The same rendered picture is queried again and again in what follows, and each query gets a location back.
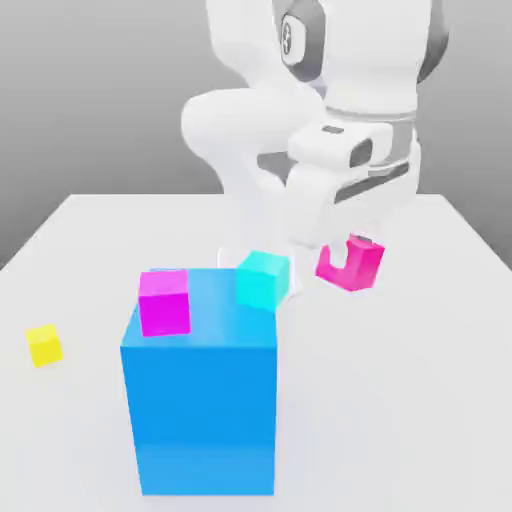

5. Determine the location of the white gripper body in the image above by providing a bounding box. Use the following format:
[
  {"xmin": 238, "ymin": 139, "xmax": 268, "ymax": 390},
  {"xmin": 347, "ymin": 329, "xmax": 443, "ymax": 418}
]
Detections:
[{"xmin": 286, "ymin": 139, "xmax": 422, "ymax": 251}]

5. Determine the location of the small pink cube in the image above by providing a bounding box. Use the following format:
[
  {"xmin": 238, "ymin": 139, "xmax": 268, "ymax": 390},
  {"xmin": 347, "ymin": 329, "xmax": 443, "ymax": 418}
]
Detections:
[{"xmin": 314, "ymin": 233, "xmax": 386, "ymax": 292}]

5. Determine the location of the small cyan cube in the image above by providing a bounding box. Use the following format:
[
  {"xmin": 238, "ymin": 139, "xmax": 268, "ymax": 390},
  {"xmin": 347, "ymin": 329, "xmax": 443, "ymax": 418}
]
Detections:
[{"xmin": 235, "ymin": 250, "xmax": 291, "ymax": 313}]

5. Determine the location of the small magenta cube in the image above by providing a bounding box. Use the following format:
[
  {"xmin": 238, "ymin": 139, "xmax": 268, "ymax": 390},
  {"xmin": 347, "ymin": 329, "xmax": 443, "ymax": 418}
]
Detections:
[{"xmin": 137, "ymin": 268, "xmax": 192, "ymax": 338}]

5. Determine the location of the small yellow cube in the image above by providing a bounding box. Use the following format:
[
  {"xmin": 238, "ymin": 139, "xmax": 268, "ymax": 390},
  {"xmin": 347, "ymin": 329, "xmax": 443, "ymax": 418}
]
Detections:
[{"xmin": 25, "ymin": 323, "xmax": 64, "ymax": 368}]

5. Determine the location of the large blue box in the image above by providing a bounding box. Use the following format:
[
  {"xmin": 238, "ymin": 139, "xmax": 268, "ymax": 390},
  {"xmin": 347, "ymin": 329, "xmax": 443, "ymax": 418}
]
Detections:
[{"xmin": 119, "ymin": 266, "xmax": 279, "ymax": 497}]

